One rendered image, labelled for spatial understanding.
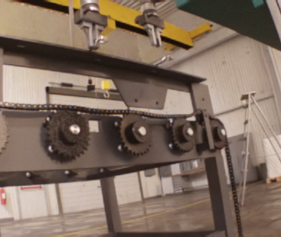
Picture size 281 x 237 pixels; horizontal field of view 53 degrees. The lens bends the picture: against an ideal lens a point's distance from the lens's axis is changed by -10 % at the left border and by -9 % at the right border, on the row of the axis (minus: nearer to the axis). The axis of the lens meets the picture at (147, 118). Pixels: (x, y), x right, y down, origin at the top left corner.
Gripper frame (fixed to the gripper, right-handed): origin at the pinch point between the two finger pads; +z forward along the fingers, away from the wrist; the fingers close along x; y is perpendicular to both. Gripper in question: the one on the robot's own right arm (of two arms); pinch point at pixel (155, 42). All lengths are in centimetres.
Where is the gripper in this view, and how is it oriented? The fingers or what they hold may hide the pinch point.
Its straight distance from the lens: 141.4
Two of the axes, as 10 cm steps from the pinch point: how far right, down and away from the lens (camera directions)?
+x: 7.0, 0.4, 7.1
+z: 1.6, 9.6, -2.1
